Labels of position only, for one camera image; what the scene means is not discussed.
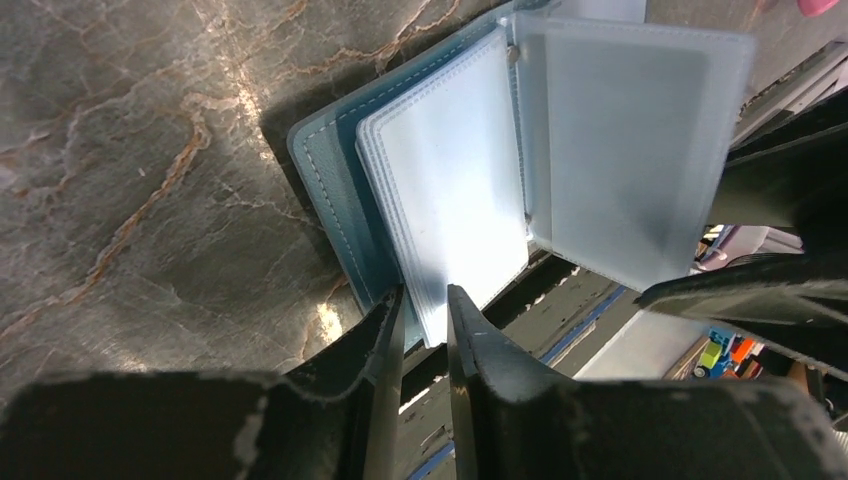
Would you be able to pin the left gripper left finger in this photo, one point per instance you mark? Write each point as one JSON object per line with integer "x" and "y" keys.
{"x": 332, "y": 417}

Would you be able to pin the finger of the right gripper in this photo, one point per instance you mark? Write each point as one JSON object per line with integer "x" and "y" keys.
{"x": 793, "y": 303}
{"x": 791, "y": 176}

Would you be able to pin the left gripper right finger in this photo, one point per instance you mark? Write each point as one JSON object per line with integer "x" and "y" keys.
{"x": 514, "y": 417}

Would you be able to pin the blue card holder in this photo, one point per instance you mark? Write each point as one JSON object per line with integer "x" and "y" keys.
{"x": 579, "y": 128}

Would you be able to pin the pink cylindrical tube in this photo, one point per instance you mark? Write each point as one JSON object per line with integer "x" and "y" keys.
{"x": 814, "y": 8}

